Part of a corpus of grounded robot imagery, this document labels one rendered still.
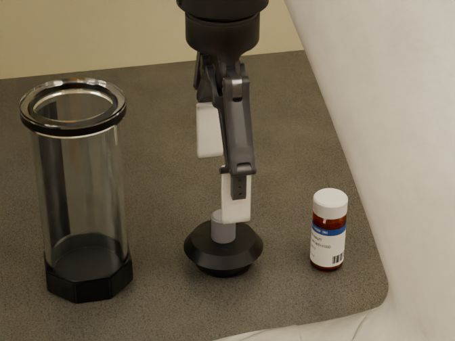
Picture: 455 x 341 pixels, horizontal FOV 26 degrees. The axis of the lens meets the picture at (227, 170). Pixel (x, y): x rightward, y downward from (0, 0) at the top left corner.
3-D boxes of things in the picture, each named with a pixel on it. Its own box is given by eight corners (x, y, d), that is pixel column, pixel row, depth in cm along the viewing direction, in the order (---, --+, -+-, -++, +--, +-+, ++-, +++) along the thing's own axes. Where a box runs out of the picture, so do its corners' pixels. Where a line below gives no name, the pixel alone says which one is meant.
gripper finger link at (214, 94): (241, 64, 102) (244, 61, 100) (256, 170, 100) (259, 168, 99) (204, 67, 101) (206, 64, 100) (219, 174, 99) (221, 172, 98)
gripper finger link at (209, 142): (197, 105, 111) (196, 103, 111) (198, 159, 115) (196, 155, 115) (223, 103, 111) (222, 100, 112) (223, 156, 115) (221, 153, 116)
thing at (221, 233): (177, 243, 118) (175, 197, 114) (252, 233, 119) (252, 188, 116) (191, 291, 110) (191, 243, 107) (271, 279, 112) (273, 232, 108)
